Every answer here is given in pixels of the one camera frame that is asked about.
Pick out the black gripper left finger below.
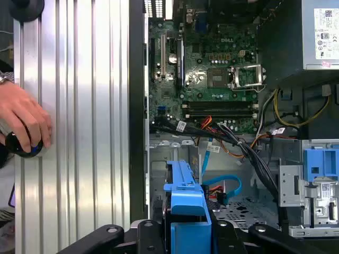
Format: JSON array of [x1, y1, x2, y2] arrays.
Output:
[[57, 219, 166, 254]]

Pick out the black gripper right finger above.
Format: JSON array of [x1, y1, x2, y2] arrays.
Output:
[[213, 220, 339, 254]]

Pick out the hard disk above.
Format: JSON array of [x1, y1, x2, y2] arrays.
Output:
[[163, 159, 219, 254]]

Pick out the round black tool blue ring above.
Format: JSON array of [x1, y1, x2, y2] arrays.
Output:
[[4, 131, 46, 159]]

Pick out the black RAM slot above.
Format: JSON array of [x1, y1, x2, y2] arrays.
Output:
[[181, 101, 259, 110], [182, 110, 259, 119]]

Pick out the black expansion slot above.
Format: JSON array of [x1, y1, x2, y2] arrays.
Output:
[[150, 38, 156, 83]]

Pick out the white expansion slot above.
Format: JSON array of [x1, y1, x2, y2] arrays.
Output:
[[160, 33, 167, 80]]

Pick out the person's hand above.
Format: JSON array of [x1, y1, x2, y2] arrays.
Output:
[[0, 81, 53, 153]]

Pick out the open black PC case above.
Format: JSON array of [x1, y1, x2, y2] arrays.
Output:
[[128, 0, 339, 254]]

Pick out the silver drive cage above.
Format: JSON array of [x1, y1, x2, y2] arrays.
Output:
[[278, 139, 339, 238]]

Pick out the metal locking lever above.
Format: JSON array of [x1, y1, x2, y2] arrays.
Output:
[[231, 82, 266, 92]]

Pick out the CPU socket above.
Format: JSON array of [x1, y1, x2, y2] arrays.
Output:
[[207, 68, 233, 89]]

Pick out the metal socket cover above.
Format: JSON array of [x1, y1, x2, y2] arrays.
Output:
[[230, 64, 266, 92]]

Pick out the green Dell motherboard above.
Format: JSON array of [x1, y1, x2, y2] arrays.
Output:
[[148, 19, 261, 134]]

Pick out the silver wrist watch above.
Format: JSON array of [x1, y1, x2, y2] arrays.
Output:
[[0, 70, 14, 85]]

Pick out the blue VGA port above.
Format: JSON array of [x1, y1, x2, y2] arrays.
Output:
[[195, 12, 209, 30]]

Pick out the silver power supply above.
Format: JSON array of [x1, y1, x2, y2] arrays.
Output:
[[301, 0, 339, 71]]

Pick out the black round foot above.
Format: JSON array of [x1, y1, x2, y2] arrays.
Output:
[[9, 0, 45, 22]]

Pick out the disk power wire black connector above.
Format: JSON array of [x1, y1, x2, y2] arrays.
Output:
[[207, 185, 226, 203]]

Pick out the blue disk wire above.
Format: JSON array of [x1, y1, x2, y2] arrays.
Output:
[[201, 137, 243, 206]]

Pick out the black cable bundle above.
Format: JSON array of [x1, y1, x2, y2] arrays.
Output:
[[152, 118, 289, 231]]

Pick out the orange wires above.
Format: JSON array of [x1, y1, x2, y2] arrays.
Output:
[[195, 115, 298, 157]]

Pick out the blue plastic drive bracket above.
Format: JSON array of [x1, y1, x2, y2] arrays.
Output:
[[304, 148, 339, 186]]

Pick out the yellow power wires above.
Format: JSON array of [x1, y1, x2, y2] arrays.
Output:
[[273, 88, 332, 128]]

